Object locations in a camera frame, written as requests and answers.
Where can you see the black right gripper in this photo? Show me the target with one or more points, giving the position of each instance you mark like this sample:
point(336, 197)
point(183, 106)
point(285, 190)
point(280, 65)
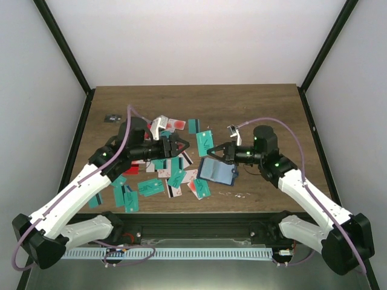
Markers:
point(230, 151)

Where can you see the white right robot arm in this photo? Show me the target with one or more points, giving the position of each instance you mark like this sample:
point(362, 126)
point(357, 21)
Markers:
point(343, 239)

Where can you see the black frame post left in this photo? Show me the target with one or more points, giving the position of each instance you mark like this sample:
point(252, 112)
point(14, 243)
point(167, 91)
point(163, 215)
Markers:
point(60, 39)

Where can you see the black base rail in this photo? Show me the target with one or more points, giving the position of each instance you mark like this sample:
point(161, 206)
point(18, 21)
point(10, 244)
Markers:
point(257, 228)

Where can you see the blue card holder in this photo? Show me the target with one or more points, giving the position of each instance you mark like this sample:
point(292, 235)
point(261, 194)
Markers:
point(216, 171)

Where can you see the teal VIP card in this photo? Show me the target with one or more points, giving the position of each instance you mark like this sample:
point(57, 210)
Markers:
point(131, 202)
point(204, 142)
point(150, 187)

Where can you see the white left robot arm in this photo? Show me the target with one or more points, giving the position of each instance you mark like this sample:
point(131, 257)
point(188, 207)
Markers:
point(45, 235)

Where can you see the black frame post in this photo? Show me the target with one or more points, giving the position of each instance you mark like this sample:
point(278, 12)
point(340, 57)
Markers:
point(60, 39)
point(328, 43)

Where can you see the black frame post right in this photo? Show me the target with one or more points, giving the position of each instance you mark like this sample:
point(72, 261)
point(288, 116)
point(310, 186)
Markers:
point(328, 43)

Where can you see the light blue slotted strip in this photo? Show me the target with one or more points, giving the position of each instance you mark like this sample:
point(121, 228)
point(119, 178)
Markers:
point(264, 254)

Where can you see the white red blotch card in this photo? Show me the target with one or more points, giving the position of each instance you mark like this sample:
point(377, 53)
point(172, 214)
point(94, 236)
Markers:
point(173, 124)

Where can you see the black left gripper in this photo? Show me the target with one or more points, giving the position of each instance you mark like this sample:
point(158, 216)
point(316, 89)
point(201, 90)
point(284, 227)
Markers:
point(178, 139)

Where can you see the teal card black stripe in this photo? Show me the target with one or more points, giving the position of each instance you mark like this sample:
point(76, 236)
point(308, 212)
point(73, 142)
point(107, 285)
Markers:
point(95, 201)
point(194, 126)

